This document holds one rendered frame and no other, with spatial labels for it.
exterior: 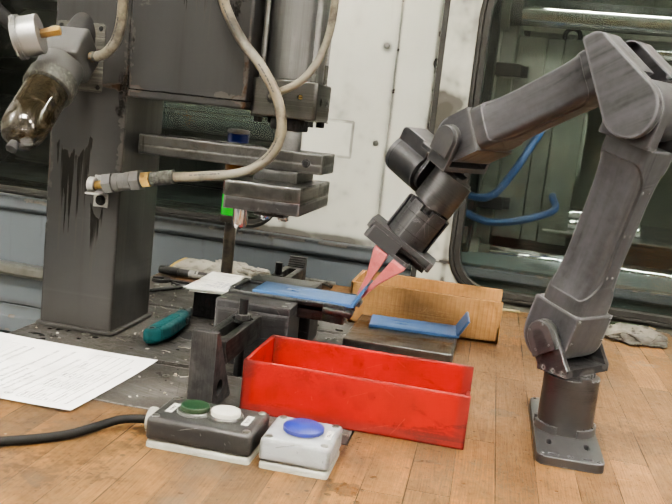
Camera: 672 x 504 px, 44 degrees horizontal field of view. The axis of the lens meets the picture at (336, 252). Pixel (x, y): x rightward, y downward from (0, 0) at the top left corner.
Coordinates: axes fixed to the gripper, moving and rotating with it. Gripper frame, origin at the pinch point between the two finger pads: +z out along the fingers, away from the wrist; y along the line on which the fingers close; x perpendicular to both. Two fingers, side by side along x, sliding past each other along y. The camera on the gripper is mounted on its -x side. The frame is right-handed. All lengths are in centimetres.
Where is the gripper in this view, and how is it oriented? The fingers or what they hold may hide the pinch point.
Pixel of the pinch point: (363, 290)
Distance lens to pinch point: 112.5
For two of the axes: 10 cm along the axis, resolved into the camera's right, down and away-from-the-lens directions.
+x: -1.8, 1.2, -9.8
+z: -6.0, 7.7, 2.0
